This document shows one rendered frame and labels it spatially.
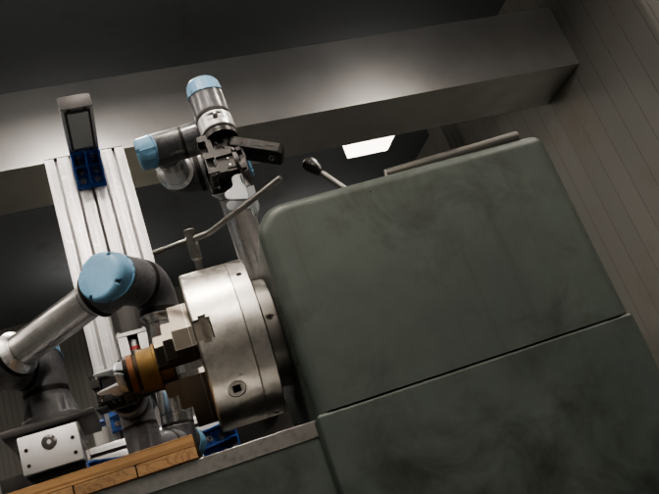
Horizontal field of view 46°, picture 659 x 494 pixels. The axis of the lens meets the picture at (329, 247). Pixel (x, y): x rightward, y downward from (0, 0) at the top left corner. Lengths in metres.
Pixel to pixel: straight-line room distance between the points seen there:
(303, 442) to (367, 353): 0.18
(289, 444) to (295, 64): 4.78
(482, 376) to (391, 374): 0.16
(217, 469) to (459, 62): 5.27
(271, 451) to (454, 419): 0.31
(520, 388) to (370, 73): 4.80
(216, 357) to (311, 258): 0.24
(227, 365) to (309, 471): 0.24
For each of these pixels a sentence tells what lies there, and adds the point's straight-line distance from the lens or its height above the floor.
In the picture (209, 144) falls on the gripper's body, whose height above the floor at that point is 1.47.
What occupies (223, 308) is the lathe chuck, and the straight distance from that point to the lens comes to 1.40.
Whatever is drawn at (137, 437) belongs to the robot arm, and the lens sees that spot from 1.75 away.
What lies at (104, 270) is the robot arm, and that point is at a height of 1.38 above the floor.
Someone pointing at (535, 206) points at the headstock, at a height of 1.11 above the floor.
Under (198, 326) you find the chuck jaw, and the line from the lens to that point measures 1.40.
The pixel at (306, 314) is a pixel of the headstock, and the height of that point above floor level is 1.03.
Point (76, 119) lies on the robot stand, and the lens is 2.36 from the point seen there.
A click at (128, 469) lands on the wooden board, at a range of 1.33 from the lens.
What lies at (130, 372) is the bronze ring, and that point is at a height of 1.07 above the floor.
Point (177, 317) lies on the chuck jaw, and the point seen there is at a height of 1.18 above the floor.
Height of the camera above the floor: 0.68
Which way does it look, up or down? 20 degrees up
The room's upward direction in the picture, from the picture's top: 20 degrees counter-clockwise
